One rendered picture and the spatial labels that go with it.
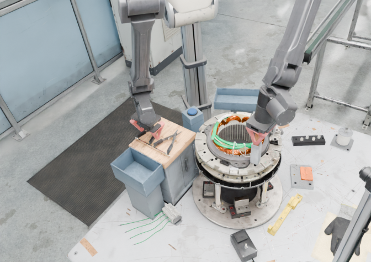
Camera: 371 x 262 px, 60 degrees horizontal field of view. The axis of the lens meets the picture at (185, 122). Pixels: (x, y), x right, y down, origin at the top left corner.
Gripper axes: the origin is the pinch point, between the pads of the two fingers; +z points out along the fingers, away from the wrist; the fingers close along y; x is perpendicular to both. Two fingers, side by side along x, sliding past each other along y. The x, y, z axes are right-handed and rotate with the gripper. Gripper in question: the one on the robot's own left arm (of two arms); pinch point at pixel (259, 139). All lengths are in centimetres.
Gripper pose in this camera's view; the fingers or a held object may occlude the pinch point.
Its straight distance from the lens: 107.2
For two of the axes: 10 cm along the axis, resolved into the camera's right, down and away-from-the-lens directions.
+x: -7.7, -4.3, 4.8
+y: 6.4, -5.1, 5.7
